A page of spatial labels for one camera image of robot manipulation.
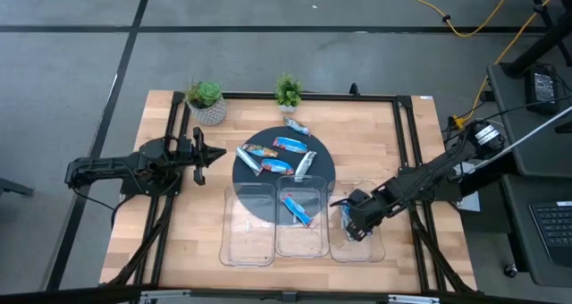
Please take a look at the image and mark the blue Quaker Chewy bar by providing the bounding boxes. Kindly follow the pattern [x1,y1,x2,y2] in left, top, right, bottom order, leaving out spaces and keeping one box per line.
[260,157,296,176]
[272,136,309,156]
[281,192,315,228]

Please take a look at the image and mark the dark grey side desk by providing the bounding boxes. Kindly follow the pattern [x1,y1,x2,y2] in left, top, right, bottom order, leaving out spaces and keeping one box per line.
[485,61,572,288]

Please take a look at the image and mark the silver metal rod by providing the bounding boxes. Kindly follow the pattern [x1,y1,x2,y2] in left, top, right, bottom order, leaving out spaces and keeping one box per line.
[472,105,572,171]

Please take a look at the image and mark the orange Quaker Chewy bar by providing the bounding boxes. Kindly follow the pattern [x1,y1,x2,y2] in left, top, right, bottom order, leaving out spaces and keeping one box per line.
[241,142,280,159]

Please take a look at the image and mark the black crossbeam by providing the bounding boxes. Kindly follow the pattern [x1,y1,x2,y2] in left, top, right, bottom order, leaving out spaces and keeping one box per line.
[0,283,572,304]

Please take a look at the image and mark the grey chair foot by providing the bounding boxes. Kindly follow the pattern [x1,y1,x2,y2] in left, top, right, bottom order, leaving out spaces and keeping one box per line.
[0,176,36,198]

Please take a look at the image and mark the silver blue-striped granola bar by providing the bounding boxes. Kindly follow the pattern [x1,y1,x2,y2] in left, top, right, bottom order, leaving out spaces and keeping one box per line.
[235,146,265,177]

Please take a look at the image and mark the silver white granola bar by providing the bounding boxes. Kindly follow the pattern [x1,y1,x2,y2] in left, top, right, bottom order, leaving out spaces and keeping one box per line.
[293,150,318,183]

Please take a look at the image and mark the black power adapter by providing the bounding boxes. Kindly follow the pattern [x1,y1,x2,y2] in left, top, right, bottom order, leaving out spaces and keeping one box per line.
[524,65,560,116]

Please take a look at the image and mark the thin black cable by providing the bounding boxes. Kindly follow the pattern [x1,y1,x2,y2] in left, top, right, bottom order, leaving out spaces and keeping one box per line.
[442,96,572,144]

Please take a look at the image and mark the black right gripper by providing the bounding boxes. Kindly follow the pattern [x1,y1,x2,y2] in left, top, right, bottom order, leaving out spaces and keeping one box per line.
[329,183,398,243]

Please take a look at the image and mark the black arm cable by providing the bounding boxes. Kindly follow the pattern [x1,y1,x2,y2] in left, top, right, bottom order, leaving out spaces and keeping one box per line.
[71,185,135,230]

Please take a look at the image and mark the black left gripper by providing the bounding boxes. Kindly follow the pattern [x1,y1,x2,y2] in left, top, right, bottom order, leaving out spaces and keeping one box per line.
[178,127,227,187]

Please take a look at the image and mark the yellow cable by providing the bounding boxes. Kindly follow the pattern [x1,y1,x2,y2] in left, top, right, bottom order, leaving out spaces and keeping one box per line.
[389,0,517,39]
[450,0,572,131]

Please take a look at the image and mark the succulent in patterned pot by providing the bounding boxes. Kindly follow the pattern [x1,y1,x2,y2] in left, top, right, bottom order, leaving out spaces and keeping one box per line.
[182,78,229,127]

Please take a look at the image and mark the green and brown granola bar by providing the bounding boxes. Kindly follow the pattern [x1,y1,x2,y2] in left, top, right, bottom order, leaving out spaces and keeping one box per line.
[339,203,354,242]

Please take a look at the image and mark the small green plant white pot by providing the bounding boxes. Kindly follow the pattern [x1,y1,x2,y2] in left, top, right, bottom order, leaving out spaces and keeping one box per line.
[273,72,305,114]

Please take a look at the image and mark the black stand beam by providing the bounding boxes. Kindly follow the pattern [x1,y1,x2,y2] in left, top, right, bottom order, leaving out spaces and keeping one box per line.
[502,0,572,80]

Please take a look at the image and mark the black round mat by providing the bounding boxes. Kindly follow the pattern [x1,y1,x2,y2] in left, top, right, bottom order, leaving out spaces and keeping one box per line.
[231,125,337,225]

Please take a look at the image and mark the silver and blue granola bar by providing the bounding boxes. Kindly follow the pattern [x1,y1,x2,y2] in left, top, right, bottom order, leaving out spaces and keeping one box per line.
[282,116,313,138]

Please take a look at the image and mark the silver metal bracket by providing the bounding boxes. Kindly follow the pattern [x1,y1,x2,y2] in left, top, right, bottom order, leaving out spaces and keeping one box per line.
[387,293,442,304]
[139,289,192,304]

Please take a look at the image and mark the black keyboard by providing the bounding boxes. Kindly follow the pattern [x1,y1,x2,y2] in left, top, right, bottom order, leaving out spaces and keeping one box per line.
[528,199,572,268]

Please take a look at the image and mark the white paper sheet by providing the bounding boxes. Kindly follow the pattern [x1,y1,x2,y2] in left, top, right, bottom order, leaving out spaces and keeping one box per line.
[458,190,482,214]

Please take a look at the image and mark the clear plastic bin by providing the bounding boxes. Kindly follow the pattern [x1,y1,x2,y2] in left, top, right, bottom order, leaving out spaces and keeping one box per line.
[273,174,331,259]
[218,182,277,268]
[326,179,387,264]

